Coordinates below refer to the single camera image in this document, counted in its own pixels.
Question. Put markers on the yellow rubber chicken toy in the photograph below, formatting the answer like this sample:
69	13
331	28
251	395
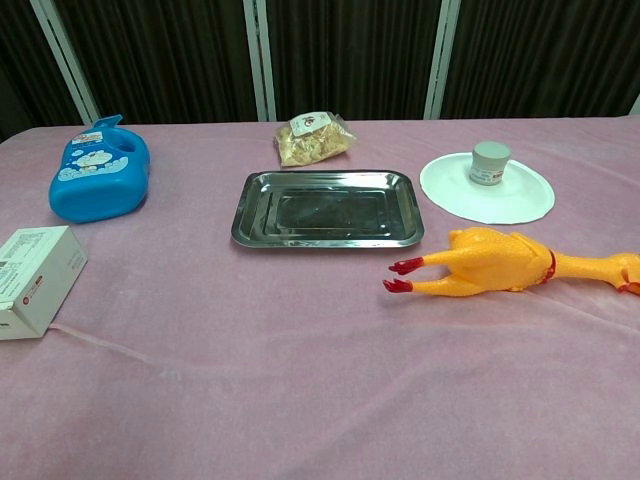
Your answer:
480	260

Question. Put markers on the stainless steel rectangular tray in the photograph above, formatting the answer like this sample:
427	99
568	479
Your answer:
325	210

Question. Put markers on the clear bag of snacks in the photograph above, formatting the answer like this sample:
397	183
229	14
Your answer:
310	145

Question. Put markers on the white paper plate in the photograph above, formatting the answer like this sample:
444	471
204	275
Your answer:
450	190

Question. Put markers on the pink fleece tablecloth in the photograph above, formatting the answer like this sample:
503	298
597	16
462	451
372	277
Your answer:
250	375

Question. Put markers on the dark pleated curtain panel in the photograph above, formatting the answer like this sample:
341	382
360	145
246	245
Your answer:
350	60
20	60
540	50
165	60

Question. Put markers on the small grey lidded jar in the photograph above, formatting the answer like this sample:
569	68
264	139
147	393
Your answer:
490	165

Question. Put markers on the blue cartoon detergent bottle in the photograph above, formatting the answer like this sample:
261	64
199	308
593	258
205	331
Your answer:
100	190

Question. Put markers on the white cardboard box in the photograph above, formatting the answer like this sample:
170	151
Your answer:
35	280

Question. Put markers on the white metal frame post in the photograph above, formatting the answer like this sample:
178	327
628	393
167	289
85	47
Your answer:
442	60
65	65
257	60
635	105

